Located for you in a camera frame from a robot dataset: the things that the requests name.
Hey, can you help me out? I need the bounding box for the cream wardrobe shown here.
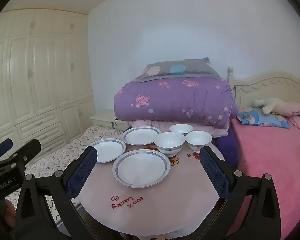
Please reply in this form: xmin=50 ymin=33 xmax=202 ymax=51
xmin=0 ymin=9 xmax=95 ymax=160

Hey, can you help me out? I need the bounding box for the round pink printed table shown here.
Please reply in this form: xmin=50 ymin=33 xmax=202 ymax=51
xmin=75 ymin=127 xmax=227 ymax=239

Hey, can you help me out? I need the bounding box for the blue cartoon pillow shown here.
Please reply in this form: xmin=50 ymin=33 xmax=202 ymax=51
xmin=237 ymin=107 xmax=290 ymax=129

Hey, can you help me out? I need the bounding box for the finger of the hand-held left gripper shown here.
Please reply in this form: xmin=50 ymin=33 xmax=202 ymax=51
xmin=14 ymin=139 xmax=42 ymax=167
xmin=0 ymin=139 xmax=13 ymax=160

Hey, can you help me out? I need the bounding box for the dark purple cloth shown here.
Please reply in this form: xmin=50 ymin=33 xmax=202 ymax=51
xmin=215 ymin=127 xmax=238 ymax=168

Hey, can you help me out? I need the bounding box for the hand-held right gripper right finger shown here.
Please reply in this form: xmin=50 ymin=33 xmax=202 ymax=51
xmin=199 ymin=145 xmax=282 ymax=240

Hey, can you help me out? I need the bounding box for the white plate with grey rim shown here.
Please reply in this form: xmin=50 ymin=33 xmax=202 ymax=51
xmin=122 ymin=126 xmax=162 ymax=146
xmin=112 ymin=149 xmax=171 ymax=188
xmin=89 ymin=138 xmax=127 ymax=164

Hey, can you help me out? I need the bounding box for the white bowl with grey band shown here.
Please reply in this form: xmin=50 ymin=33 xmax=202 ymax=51
xmin=169 ymin=124 xmax=193 ymax=136
xmin=185 ymin=130 xmax=213 ymax=153
xmin=154 ymin=131 xmax=186 ymax=155

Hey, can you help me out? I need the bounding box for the purple floral quilt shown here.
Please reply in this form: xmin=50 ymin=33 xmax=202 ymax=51
xmin=114 ymin=76 xmax=239 ymax=128

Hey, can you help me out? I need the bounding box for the cream bed headboard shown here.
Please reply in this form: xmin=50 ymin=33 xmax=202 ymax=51
xmin=227 ymin=66 xmax=300 ymax=105

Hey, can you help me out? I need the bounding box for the grey floral pillow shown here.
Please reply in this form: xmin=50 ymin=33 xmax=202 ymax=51
xmin=136 ymin=57 xmax=219 ymax=82

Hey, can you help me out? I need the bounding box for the cream plush toy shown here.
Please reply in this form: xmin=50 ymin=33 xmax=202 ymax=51
xmin=252 ymin=97 xmax=300 ymax=124

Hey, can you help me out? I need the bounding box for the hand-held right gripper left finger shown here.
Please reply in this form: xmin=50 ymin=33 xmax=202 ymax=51
xmin=14 ymin=145 xmax=98 ymax=240

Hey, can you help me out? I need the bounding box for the cream nightstand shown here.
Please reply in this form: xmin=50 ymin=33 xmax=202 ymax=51
xmin=90 ymin=109 xmax=120 ymax=130

